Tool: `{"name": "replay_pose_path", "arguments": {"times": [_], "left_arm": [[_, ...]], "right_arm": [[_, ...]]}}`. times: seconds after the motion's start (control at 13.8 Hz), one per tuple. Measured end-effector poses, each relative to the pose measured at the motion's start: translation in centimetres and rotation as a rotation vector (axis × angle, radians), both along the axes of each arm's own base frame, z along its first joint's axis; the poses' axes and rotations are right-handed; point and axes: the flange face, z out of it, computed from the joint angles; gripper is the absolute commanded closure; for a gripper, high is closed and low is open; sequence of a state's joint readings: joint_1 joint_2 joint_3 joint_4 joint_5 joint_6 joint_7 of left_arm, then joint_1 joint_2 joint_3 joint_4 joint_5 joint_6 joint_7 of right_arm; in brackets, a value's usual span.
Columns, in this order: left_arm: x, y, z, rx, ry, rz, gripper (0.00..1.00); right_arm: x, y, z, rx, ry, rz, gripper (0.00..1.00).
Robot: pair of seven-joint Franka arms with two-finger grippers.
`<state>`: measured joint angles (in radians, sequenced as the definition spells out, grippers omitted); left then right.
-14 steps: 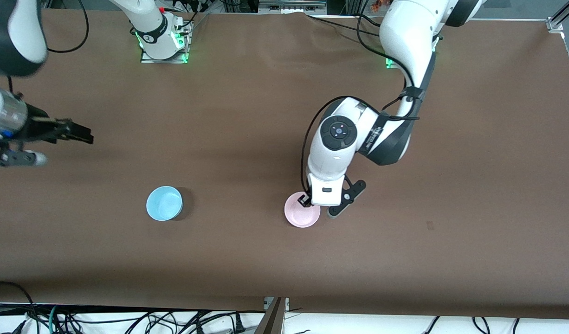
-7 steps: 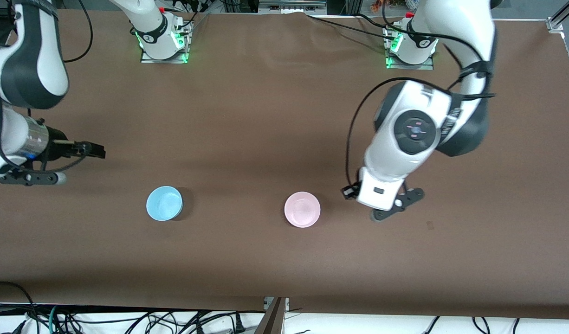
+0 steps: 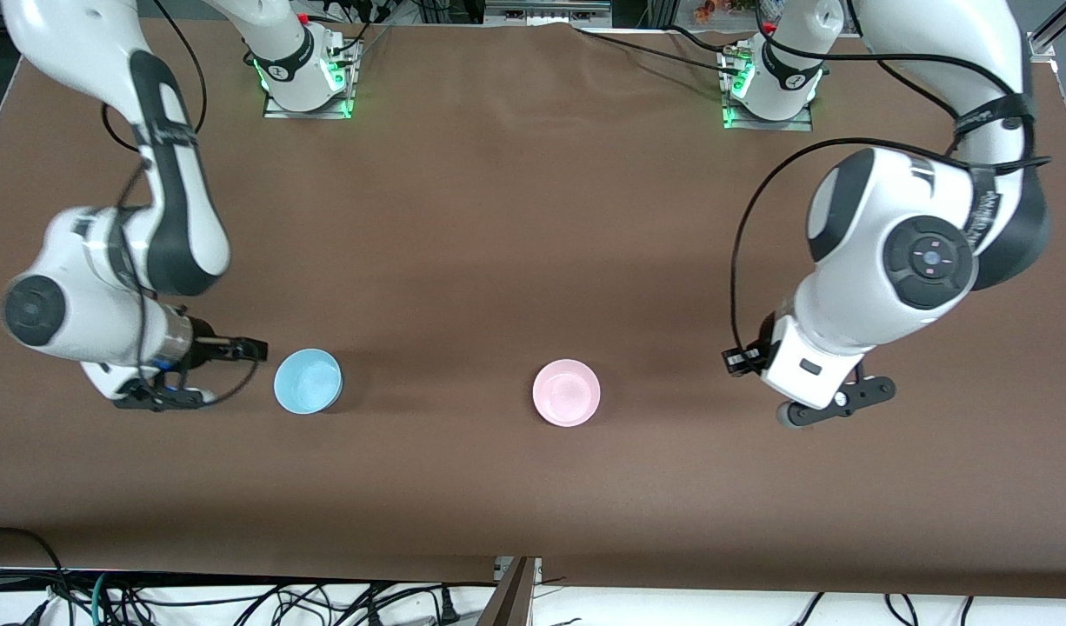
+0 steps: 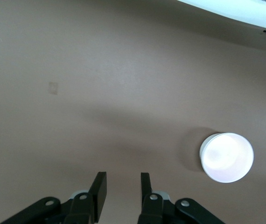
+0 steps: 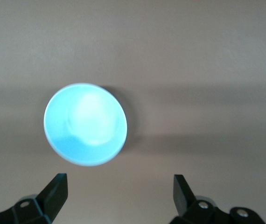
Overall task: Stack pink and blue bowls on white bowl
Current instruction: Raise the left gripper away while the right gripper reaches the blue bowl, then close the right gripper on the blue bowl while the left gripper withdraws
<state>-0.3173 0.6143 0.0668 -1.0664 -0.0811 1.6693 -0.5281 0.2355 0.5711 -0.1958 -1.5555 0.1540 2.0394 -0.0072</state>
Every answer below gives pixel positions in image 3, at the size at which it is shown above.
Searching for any blue plastic bowl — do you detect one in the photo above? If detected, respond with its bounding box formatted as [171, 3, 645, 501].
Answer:
[273, 348, 343, 416]

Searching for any pink plastic bowl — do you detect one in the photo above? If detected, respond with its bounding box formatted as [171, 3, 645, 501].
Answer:
[532, 359, 602, 428]

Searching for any brown table cover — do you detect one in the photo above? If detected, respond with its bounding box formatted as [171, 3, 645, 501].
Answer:
[0, 16, 1066, 601]

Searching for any dark grey metal beam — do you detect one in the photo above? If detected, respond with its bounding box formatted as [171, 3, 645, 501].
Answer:
[478, 556, 536, 626]

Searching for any white power strip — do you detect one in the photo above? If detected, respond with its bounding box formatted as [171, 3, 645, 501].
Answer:
[483, 0, 614, 27]

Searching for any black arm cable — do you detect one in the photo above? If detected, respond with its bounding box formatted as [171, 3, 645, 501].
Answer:
[101, 0, 260, 410]
[730, 0, 1051, 353]

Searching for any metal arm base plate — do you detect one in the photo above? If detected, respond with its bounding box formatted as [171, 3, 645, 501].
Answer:
[722, 94, 814, 132]
[263, 39, 363, 120]

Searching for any aluminium frame profile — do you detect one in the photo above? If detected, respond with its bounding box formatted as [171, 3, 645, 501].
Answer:
[1024, 0, 1066, 62]

